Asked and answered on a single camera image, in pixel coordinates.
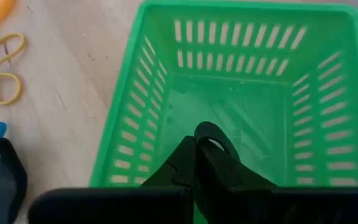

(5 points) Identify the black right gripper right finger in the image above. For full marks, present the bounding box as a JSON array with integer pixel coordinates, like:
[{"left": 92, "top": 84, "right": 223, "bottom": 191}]
[{"left": 194, "top": 138, "right": 278, "bottom": 189}]

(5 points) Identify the green plastic basket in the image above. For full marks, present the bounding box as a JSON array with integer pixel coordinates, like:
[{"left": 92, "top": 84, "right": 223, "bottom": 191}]
[{"left": 88, "top": 0, "right": 358, "bottom": 189}]

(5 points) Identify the yellow rubber band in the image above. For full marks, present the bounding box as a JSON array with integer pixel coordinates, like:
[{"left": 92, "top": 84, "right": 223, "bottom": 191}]
[{"left": 0, "top": 32, "right": 27, "bottom": 106}]

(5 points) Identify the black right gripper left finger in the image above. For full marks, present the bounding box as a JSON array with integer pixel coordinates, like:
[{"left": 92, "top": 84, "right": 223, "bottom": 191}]
[{"left": 140, "top": 135, "right": 198, "bottom": 189}]

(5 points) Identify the black elastic band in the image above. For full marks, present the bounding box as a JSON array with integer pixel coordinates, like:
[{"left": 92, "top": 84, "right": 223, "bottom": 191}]
[
  {"left": 193, "top": 121, "right": 241, "bottom": 162},
  {"left": 0, "top": 138, "right": 29, "bottom": 224}
]

